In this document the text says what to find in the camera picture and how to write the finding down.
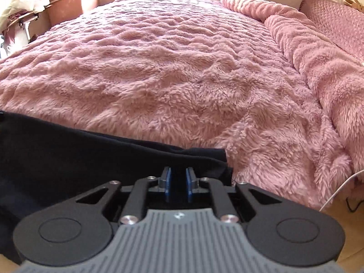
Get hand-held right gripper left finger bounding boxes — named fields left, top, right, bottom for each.
left=74, top=166, right=172, bottom=226

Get pink quilted headboard cover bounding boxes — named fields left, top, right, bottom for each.
left=298, top=0, right=364, bottom=63

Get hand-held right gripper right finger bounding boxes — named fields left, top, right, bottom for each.
left=185, top=167, right=283, bottom=225

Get black pants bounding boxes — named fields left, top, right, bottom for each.
left=0, top=110, right=234, bottom=262

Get black cable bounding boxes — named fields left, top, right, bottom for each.
left=344, top=196, right=364, bottom=212

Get small folding table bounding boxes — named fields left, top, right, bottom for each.
left=6, top=11, right=41, bottom=49

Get brown plush toy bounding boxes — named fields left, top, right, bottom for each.
left=343, top=0, right=364, bottom=13

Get pink fluffy blanket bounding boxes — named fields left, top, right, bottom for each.
left=0, top=0, right=364, bottom=210

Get white crumpled cloth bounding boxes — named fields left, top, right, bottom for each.
left=0, top=0, right=51, bottom=28

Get white cable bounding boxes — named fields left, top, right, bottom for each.
left=318, top=169, right=364, bottom=212

